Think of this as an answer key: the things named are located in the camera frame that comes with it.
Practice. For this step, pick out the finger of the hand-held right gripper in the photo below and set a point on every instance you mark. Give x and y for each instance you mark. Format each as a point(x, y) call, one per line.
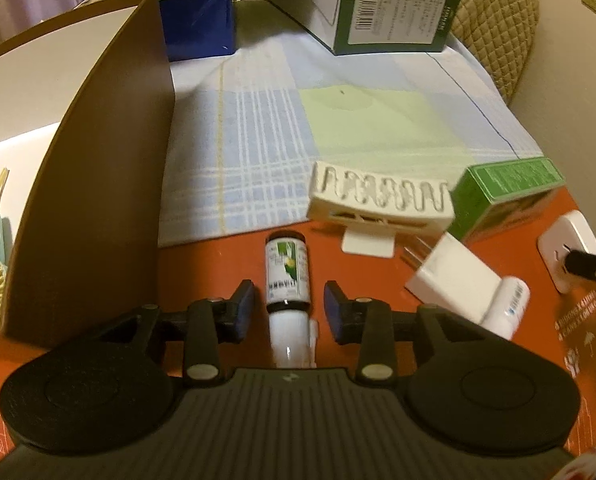
point(585, 262)

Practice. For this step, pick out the white socket adapter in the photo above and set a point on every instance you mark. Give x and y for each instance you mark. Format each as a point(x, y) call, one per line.
point(567, 235)

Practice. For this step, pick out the beige quilted chair cover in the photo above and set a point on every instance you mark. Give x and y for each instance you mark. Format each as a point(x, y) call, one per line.
point(497, 20)

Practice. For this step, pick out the white charger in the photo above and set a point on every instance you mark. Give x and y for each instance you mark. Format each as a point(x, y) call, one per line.
point(450, 275)

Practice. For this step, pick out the small green box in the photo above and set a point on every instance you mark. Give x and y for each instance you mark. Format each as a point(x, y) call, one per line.
point(502, 195)

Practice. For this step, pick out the green and white carton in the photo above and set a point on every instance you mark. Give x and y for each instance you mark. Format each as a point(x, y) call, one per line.
point(392, 10)

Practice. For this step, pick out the blue box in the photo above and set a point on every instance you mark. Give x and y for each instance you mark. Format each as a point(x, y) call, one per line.
point(198, 22)

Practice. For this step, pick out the brown storage box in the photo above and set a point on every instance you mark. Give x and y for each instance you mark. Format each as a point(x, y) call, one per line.
point(103, 185)

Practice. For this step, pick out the checkered tablecloth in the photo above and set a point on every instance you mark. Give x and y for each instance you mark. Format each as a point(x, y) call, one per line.
point(258, 150)

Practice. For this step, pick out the small white bottle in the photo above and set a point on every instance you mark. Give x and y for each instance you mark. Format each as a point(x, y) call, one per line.
point(507, 310)

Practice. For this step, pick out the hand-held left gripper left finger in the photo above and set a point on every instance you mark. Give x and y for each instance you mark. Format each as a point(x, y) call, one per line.
point(245, 305)

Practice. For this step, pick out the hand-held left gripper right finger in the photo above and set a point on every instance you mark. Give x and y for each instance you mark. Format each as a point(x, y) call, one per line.
point(333, 310)

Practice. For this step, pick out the white ribbed holder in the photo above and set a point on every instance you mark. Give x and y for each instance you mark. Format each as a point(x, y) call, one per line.
point(377, 200)

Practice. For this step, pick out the red printed mat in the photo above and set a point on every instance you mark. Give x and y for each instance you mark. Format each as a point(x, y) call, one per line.
point(522, 255)

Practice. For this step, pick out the dark bottle with white cap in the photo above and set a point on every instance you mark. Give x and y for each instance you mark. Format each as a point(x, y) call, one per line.
point(285, 270)

